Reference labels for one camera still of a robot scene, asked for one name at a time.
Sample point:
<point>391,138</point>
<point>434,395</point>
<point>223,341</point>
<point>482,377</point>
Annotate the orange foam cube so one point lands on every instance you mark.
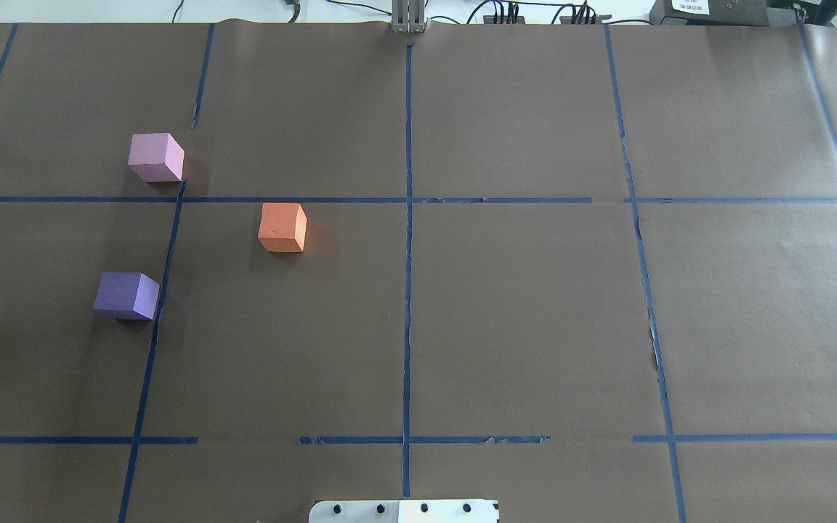
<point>282,227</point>

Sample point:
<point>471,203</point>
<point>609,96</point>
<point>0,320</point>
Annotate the brown paper table cover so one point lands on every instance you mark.
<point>590,273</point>

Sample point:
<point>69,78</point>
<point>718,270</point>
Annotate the black power strip left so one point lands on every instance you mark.
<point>509,17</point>

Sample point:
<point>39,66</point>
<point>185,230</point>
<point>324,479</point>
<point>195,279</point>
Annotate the black power strip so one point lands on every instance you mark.
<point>583,19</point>
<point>509,17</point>

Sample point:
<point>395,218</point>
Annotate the pink foam cube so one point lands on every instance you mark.
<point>156,157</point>

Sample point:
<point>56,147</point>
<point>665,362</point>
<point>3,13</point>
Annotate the purple foam cube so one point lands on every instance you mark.
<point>127,296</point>

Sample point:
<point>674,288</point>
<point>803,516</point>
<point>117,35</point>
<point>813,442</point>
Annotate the black power strip right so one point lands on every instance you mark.
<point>583,19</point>

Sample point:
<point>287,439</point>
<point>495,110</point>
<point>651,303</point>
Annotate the black equipment box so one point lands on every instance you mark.
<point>742,13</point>

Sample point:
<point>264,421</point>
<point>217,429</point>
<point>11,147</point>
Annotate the aluminium frame post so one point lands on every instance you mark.
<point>408,16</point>

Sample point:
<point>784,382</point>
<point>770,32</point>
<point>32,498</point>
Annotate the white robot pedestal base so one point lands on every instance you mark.
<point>408,510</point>

